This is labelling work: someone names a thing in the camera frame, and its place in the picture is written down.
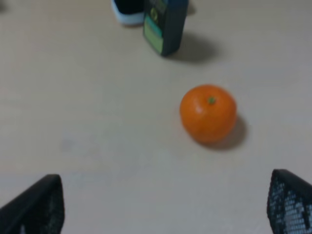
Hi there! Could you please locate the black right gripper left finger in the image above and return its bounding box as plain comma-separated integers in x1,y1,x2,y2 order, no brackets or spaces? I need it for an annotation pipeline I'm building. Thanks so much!
0,174,65,234

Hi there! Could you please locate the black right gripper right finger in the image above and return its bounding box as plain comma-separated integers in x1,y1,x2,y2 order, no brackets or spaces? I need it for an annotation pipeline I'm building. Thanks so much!
267,169,312,234

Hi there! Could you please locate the orange tangerine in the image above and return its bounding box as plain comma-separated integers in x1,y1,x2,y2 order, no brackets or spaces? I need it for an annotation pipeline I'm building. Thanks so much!
179,84,237,144

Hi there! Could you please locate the dark green carton box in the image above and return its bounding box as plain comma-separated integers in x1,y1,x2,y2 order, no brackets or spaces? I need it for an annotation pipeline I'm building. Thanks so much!
143,0,189,57

